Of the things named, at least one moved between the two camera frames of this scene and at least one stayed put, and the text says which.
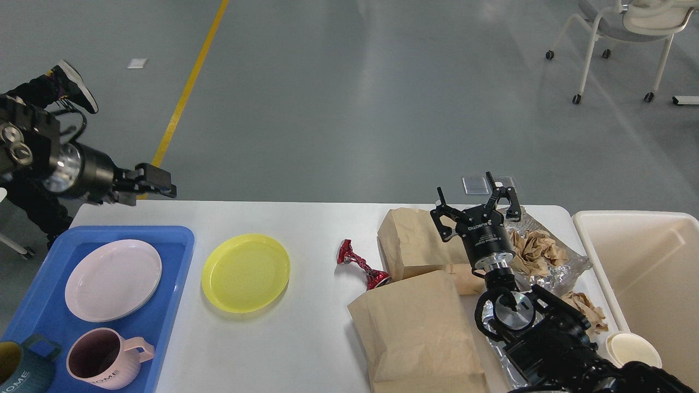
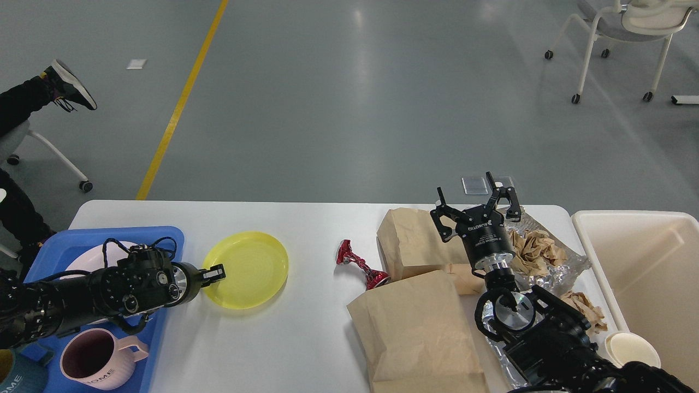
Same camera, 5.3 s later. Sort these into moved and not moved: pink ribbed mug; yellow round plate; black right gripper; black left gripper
Moved: black left gripper
Not moved: yellow round plate; black right gripper; pink ribbed mug
